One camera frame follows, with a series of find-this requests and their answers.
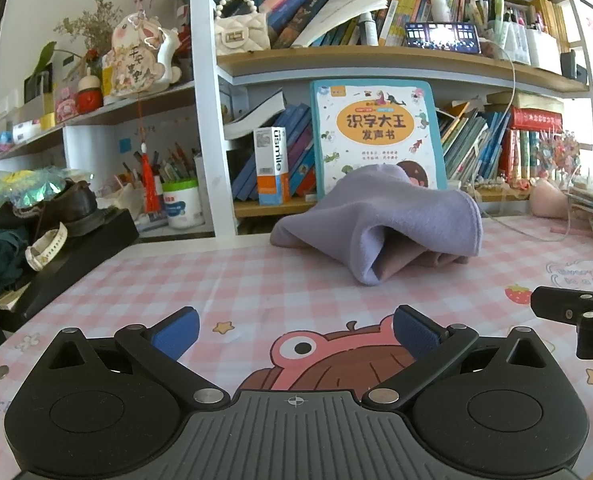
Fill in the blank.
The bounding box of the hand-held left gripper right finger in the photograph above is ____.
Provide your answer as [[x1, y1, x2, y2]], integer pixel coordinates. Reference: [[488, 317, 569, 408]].
[[360, 304, 554, 411]]

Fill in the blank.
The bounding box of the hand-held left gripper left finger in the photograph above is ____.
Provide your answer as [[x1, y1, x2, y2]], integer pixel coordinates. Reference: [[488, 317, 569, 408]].
[[40, 306, 232, 411]]

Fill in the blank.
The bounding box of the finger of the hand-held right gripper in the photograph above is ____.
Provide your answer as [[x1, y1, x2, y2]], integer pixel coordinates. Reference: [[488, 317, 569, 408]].
[[531, 285, 593, 360]]

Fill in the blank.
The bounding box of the purple and pink sweater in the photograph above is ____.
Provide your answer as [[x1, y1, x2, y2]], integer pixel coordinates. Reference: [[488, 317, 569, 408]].
[[270, 164, 483, 287]]

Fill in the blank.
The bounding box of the pink round plush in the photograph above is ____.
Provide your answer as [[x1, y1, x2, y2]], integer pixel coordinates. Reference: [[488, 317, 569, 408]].
[[529, 179, 569, 219]]

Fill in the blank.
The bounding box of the pink checked cartoon desk mat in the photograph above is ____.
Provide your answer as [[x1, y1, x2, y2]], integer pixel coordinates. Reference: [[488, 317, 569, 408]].
[[0, 212, 593, 480]]

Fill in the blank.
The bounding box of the white can with green lid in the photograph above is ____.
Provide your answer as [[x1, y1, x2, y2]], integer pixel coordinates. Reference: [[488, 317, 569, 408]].
[[162, 179, 206, 230]]

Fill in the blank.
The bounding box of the black box stand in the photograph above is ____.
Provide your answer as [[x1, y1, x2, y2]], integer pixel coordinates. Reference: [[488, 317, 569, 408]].
[[0, 207, 141, 333]]

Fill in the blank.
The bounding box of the white canvas pouch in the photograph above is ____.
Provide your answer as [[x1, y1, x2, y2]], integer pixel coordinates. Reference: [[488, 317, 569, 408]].
[[99, 182, 144, 221]]

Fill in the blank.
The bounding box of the white wrist watch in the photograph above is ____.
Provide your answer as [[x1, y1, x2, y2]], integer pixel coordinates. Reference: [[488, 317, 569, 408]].
[[25, 222, 70, 272]]

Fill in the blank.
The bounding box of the bunch of pens and pencils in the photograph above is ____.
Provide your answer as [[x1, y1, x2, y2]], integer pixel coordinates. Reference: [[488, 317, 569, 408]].
[[119, 141, 202, 186]]

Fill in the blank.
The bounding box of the brown leather shoe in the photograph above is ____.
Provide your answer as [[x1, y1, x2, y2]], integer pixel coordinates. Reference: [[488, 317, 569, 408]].
[[14, 180, 100, 238]]

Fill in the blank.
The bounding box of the row of thin colourful books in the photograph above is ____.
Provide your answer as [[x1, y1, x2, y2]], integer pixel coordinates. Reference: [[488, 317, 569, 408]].
[[436, 105, 564, 186]]

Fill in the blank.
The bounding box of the white and orange carton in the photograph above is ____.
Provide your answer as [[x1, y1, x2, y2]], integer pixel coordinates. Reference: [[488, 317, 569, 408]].
[[254, 126, 292, 207]]

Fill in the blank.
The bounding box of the teal children's picture book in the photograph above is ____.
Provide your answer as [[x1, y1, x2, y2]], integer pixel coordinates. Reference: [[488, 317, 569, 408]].
[[310, 80, 448, 200]]

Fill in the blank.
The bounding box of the iridescent plastic bag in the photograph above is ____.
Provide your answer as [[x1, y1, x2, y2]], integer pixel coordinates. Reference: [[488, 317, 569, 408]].
[[0, 167, 94, 221]]

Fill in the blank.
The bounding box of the white and wood bookshelf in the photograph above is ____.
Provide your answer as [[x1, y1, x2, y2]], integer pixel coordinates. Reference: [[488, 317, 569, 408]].
[[0, 0, 592, 241]]

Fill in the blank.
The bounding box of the white pen organizer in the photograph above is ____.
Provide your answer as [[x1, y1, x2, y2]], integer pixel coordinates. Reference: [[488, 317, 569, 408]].
[[481, 0, 562, 73]]

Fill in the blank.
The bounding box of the row of blue books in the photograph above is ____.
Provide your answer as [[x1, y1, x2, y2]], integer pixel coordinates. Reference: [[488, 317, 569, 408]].
[[229, 90, 318, 202]]

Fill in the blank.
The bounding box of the red and white doll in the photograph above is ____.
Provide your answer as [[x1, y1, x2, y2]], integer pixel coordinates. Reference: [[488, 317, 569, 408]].
[[75, 74, 104, 113]]

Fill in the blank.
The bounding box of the pink cartoon box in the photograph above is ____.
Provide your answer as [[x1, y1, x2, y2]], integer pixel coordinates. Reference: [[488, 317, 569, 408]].
[[54, 85, 80, 123]]

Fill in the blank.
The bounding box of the cartoon hanging charm red tassel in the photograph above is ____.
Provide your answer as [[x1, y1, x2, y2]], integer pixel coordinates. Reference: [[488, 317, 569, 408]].
[[101, 12, 177, 213]]

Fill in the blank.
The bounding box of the smartphone with lit screen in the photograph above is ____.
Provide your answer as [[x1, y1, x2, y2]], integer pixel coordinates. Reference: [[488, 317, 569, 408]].
[[405, 22, 482, 55]]

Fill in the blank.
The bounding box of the cream quilted pearl handbag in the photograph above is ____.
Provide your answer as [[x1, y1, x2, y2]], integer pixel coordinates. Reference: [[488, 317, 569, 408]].
[[214, 0, 272, 56]]

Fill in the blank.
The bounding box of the green leaf plant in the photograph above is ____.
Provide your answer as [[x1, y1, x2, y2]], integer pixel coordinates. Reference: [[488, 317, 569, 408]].
[[30, 41, 84, 81]]

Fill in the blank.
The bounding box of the shelf of mixed leaning books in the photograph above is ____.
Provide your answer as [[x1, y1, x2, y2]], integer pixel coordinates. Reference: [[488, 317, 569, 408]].
[[256, 0, 477, 48]]

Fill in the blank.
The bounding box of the white charging cable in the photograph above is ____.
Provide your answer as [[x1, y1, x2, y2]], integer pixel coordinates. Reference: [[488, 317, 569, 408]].
[[469, 37, 577, 243]]

